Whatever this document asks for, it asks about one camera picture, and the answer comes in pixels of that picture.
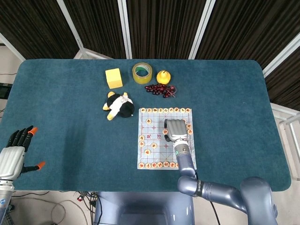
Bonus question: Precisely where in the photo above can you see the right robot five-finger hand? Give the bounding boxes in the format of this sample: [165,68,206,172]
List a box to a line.
[163,119,190,143]

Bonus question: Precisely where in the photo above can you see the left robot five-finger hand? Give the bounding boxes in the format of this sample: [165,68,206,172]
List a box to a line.
[0,125,46,181]

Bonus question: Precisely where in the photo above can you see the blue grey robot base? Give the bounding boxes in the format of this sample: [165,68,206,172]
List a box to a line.
[93,191,195,225]

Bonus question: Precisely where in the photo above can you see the xiangqi board sheet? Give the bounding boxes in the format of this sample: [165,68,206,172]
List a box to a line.
[137,107,197,170]

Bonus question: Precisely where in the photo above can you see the dark red toy grapes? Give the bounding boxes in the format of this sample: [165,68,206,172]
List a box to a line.
[144,84,177,99]

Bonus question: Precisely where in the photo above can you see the yellow toy pear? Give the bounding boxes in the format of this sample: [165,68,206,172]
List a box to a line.
[156,69,171,84]

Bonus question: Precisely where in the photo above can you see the blue felt table cover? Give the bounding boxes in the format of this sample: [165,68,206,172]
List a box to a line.
[0,59,293,193]

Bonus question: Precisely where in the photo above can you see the black white plush toy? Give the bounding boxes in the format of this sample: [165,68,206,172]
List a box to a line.
[102,91,135,121]

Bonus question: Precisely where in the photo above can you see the clear packing tape roll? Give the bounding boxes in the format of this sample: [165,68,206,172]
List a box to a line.
[132,62,153,84]

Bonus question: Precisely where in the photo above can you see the black electronic box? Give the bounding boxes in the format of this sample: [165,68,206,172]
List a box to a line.
[0,82,13,99]

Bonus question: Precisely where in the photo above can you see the yellow foam cube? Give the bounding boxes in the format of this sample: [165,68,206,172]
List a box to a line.
[105,68,124,89]

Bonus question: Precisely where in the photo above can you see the dark slatted screen panel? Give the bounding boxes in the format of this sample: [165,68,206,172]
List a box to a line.
[57,0,129,60]
[0,0,80,60]
[118,0,216,60]
[262,38,300,111]
[188,0,300,69]

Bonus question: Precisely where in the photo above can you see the white metal rack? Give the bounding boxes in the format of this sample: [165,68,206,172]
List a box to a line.
[270,102,300,181]

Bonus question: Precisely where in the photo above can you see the thin floor cable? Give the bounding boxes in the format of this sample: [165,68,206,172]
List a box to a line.
[9,191,91,225]

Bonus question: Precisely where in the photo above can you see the tangled cable bundle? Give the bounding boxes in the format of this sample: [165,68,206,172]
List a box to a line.
[75,191,99,225]

